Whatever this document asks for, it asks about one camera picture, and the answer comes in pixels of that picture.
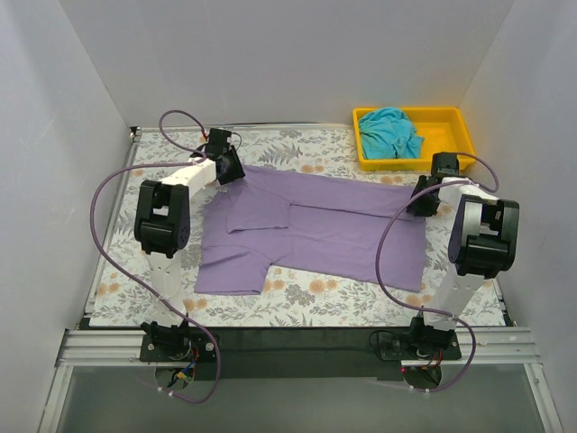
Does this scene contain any purple t shirt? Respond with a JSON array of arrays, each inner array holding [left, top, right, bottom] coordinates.
[[194, 166, 426, 295]]

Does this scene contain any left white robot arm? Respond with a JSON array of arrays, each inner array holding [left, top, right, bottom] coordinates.
[[134, 128, 244, 361]]

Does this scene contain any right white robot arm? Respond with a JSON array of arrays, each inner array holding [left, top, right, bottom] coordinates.
[[407, 152, 520, 359]]

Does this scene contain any yellow plastic bin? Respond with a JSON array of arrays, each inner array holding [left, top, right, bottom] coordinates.
[[353, 106, 476, 171]]

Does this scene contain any teal t shirt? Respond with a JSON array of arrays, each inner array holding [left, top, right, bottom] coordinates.
[[358, 106, 425, 160]]

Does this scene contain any floral table mat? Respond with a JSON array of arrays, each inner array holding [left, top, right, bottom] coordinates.
[[87, 125, 453, 327]]

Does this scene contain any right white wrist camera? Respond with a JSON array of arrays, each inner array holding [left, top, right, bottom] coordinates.
[[431, 166, 460, 179]]

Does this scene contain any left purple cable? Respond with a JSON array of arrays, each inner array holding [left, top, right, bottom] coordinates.
[[89, 110, 222, 403]]

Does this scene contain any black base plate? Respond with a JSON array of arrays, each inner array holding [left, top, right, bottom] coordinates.
[[139, 325, 462, 382]]

